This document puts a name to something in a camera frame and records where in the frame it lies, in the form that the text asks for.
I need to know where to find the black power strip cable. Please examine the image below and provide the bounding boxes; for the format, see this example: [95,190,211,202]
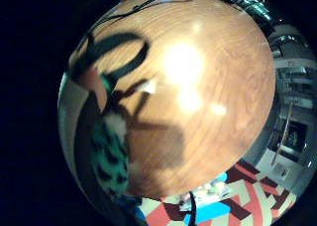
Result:
[187,191,198,226]

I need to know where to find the grey shelving unit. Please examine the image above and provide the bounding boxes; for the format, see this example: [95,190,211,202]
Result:
[268,24,317,161]

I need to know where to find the thin black cable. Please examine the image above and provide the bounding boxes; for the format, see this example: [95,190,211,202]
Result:
[83,0,196,39]

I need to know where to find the dark metal rack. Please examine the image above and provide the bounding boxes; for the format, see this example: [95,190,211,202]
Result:
[204,0,277,30]

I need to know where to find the slim wooden pole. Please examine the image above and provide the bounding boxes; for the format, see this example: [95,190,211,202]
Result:
[271,102,294,167]

